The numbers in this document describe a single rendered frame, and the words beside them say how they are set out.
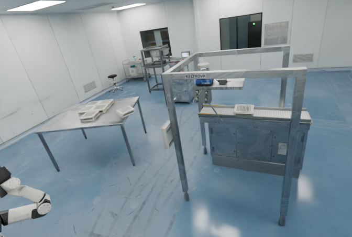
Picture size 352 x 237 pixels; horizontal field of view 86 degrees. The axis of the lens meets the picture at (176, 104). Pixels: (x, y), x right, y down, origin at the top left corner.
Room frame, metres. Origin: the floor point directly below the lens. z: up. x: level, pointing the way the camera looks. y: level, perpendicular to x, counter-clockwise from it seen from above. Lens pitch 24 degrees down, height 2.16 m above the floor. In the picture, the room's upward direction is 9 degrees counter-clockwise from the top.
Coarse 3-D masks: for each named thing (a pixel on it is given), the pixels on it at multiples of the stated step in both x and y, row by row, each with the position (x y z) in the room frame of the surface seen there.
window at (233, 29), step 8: (240, 16) 6.83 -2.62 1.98; (248, 16) 6.73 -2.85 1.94; (256, 16) 6.62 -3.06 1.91; (224, 24) 7.07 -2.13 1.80; (232, 24) 6.95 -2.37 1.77; (240, 24) 6.83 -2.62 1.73; (248, 24) 6.72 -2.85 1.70; (256, 24) 6.62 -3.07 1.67; (224, 32) 7.07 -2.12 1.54; (232, 32) 6.95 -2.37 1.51; (240, 32) 6.83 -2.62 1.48; (248, 32) 6.72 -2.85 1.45; (256, 32) 6.62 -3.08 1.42; (224, 40) 7.08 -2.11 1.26; (232, 40) 6.96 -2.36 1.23; (240, 40) 6.83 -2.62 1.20; (248, 40) 6.72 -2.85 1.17; (256, 40) 6.61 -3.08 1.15; (224, 48) 7.08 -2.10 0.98; (232, 48) 6.96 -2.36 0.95; (240, 48) 6.83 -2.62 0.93
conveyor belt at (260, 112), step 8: (200, 112) 2.43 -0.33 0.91; (208, 112) 2.37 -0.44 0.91; (224, 112) 2.30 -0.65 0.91; (232, 112) 2.26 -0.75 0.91; (256, 112) 2.16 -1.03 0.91; (264, 112) 2.13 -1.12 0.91; (272, 112) 2.10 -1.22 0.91; (280, 112) 2.06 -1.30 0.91; (288, 112) 2.03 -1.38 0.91; (304, 112) 1.97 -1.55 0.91; (280, 120) 1.90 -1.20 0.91
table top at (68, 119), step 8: (136, 96) 3.66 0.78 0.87; (72, 104) 3.81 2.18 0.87; (80, 104) 3.73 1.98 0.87; (112, 104) 3.43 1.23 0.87; (120, 104) 3.36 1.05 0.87; (128, 104) 3.29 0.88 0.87; (64, 112) 3.42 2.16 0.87; (72, 112) 3.35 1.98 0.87; (112, 112) 3.04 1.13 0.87; (56, 120) 3.09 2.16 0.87; (64, 120) 3.03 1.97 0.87; (72, 120) 2.98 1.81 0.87; (80, 120) 2.92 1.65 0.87; (96, 120) 2.82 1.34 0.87; (104, 120) 2.77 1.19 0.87; (112, 120) 2.72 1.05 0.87; (120, 120) 2.67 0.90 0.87; (40, 128) 2.84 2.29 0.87; (48, 128) 2.79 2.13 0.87; (56, 128) 2.75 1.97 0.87; (64, 128) 2.70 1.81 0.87; (72, 128) 2.66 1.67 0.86; (80, 128) 2.65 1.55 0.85
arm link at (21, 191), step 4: (16, 188) 0.98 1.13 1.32; (20, 188) 0.98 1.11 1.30; (24, 188) 0.97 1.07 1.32; (28, 188) 0.97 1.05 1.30; (8, 192) 0.94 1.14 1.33; (12, 192) 0.95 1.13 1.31; (16, 192) 0.95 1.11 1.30; (20, 192) 0.95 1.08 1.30; (24, 192) 0.95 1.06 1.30; (20, 196) 0.94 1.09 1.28
